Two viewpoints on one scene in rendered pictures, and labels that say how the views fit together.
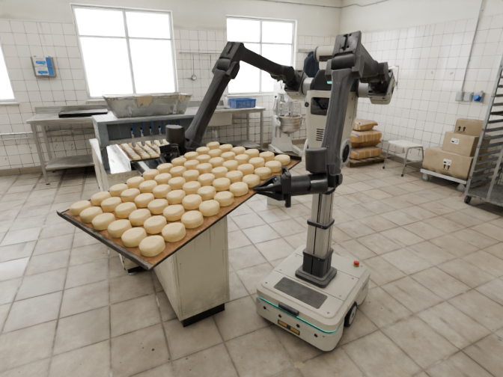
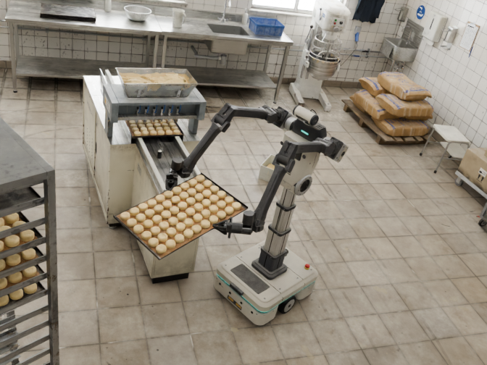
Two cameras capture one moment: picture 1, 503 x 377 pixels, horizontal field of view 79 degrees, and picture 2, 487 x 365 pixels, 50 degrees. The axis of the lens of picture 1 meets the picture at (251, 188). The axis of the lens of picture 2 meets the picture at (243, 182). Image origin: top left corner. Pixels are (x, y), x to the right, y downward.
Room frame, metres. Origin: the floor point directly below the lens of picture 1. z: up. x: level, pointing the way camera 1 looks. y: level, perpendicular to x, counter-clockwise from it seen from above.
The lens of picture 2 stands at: (-1.39, -0.18, 2.83)
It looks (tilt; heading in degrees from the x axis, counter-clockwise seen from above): 32 degrees down; 2
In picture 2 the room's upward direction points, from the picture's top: 12 degrees clockwise
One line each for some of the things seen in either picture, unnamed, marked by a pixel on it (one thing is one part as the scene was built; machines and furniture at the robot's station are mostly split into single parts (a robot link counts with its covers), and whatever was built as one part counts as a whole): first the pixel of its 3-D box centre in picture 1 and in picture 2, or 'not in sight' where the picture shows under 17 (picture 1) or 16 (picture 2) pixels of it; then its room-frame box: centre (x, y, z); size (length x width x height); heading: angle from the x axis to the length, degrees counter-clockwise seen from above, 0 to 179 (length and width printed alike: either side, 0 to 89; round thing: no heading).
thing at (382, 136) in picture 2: (346, 154); (385, 122); (5.35, -1.73, 0.06); 1.20 x 0.80 x 0.11; 27
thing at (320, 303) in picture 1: (314, 277); (267, 270); (1.60, -0.40, 0.24); 0.68 x 0.53 x 0.41; 142
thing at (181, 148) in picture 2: not in sight; (166, 121); (2.38, 0.66, 0.87); 2.01 x 0.03 x 0.07; 31
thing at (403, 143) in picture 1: (406, 157); (449, 149); (4.54, -2.39, 0.23); 0.45 x 0.45 x 0.46; 16
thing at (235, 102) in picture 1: (242, 102); (266, 27); (5.49, 0.16, 0.95); 0.40 x 0.30 x 0.14; 117
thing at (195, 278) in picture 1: (182, 235); (164, 209); (1.77, 0.46, 0.45); 0.70 x 0.34 x 0.90; 31
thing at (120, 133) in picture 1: (153, 138); (153, 113); (2.21, 0.72, 1.01); 0.72 x 0.33 x 0.34; 121
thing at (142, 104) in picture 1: (148, 104); (156, 84); (2.21, 0.72, 1.25); 0.56 x 0.29 x 0.14; 121
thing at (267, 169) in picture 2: (278, 194); (273, 169); (3.37, -0.32, 0.08); 0.30 x 0.22 x 0.16; 164
